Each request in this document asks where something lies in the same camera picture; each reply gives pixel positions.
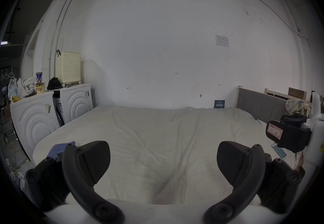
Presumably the plaid cloth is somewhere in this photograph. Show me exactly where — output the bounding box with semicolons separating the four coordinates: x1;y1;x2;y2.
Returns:
285;99;312;116

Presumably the white washing machine with basket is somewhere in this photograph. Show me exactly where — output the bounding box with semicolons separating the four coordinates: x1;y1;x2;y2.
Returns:
47;49;95;125

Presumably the brown carton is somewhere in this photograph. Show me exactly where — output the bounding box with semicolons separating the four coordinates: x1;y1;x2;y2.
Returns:
288;87;307;100

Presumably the white paper notice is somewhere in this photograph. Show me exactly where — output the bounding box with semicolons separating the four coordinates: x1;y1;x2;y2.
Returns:
215;35;229;48

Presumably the white washing machine with bags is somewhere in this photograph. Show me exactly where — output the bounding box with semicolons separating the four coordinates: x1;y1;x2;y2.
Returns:
7;72;61;160

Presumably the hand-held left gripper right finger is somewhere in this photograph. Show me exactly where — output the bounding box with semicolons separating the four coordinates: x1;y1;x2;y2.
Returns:
202;141;305;224

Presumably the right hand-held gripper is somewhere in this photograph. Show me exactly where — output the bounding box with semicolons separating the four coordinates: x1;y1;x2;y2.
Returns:
266;91;324;168

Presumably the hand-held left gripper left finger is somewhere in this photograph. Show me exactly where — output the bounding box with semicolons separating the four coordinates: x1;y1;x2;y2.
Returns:
25;141;125;224

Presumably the phone with pale blue screen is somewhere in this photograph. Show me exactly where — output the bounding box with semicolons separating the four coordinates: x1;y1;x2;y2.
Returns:
271;143;287;159

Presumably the pale wooden bed frame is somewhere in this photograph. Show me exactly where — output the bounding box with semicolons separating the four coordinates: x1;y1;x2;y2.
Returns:
264;88;290;99

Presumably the grey padded headboard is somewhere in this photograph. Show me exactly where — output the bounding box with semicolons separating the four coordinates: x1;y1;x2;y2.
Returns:
236;86;291;123

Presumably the bed with beige sheet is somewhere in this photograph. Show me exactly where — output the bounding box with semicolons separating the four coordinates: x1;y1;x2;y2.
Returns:
32;106;299;205

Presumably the dark blue shirt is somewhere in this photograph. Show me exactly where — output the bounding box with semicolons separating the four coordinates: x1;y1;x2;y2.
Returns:
47;141;77;161

